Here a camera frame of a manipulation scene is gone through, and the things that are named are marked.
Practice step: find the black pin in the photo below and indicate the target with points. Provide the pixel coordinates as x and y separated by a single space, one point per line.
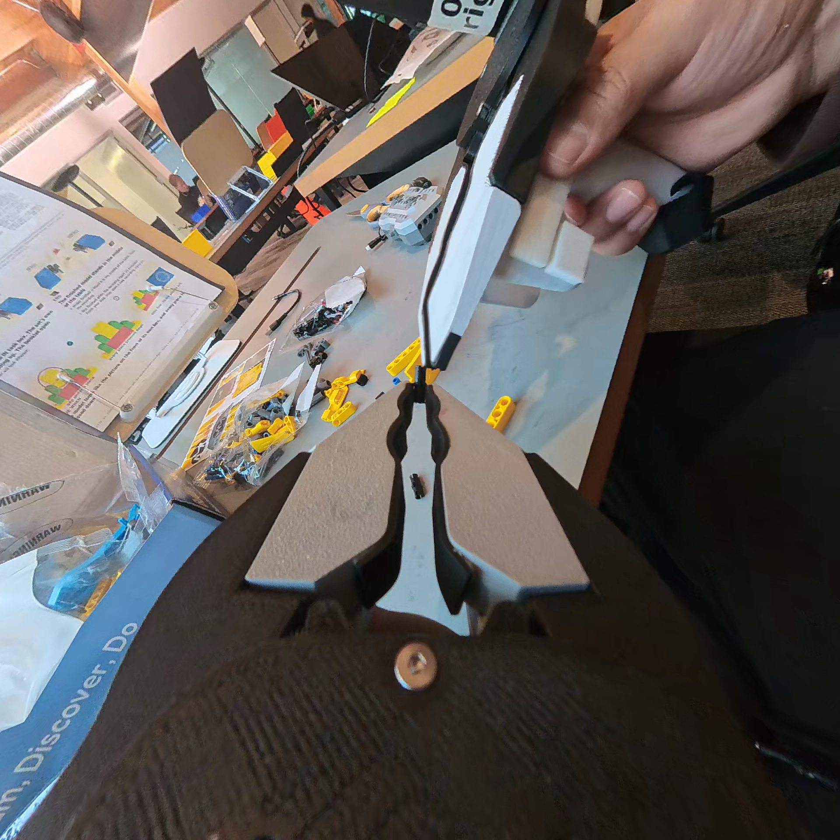
418 384
417 484

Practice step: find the grey and yellow scissors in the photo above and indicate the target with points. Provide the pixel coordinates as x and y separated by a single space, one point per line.
377 211

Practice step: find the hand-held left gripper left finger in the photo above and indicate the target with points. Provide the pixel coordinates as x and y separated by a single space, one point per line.
315 518

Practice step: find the black mesh armchair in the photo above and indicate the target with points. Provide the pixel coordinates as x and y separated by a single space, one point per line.
774 187

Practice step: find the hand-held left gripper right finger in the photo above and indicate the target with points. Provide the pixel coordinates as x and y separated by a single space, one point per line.
512 518

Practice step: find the yellow angled brick assembly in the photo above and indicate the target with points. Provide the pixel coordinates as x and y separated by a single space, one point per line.
341 400

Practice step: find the white monitor stand base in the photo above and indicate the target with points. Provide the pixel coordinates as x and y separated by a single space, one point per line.
190 394

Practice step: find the yellow plastic bin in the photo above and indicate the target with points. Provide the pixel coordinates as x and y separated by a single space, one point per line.
197 244

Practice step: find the orange plastic object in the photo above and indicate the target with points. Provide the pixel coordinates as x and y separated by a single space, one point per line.
308 210

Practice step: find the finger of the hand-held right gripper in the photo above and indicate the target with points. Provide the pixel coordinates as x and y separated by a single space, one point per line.
472 249

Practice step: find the long yellow beam with holes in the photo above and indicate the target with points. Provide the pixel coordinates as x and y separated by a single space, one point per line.
403 358

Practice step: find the plastic bags of brick parts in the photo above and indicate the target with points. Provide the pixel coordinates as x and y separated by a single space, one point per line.
65 558

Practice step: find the yellow sticky note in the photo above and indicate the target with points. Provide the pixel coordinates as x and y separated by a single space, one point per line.
390 102

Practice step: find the person's dark trousers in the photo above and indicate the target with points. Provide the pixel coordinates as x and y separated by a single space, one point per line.
722 525

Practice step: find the black display panel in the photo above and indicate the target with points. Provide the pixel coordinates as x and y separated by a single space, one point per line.
321 65
187 98

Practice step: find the yellow and black sticker sheet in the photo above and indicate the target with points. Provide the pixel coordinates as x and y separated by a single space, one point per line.
236 387

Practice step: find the clear bag of black pins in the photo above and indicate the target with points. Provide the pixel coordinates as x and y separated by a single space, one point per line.
321 315

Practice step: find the clear bag of yellow parts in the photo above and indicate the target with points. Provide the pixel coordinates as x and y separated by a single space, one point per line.
262 433

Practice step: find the grey battery box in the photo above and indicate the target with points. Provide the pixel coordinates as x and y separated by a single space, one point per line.
413 213

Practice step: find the printed paper sheet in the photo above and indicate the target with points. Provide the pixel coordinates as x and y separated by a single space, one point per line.
420 56

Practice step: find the monitor with beige frame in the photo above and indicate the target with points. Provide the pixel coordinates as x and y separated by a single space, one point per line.
98 295

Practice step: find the person's right hand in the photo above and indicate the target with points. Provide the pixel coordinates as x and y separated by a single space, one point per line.
689 79

